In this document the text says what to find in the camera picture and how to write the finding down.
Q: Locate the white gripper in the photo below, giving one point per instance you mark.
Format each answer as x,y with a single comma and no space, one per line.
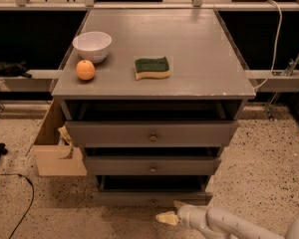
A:
185,215

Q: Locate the grey bottom drawer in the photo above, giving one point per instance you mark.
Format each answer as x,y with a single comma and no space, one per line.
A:
151,190

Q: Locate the grey drawer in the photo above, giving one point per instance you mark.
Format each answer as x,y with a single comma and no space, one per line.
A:
151,133
151,190
152,165

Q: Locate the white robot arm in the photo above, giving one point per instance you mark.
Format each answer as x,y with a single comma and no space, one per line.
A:
218,223

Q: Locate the grey middle drawer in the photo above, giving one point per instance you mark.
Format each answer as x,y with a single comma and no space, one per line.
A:
152,165

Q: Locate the grey drawer cabinet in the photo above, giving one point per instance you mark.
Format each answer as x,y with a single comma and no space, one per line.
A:
206,82

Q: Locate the grey top drawer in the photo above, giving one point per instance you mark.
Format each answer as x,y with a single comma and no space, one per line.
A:
151,133

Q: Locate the cardboard box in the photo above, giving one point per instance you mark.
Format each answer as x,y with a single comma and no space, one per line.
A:
54,155

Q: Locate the green yellow sponge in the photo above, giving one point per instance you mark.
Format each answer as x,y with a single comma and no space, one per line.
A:
152,68

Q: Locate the orange fruit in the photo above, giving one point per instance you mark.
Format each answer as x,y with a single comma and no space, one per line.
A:
85,70

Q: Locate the white bowl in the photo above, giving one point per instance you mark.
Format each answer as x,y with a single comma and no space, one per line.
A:
93,46

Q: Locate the black object on rail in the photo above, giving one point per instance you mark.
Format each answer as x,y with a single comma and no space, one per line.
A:
8,69

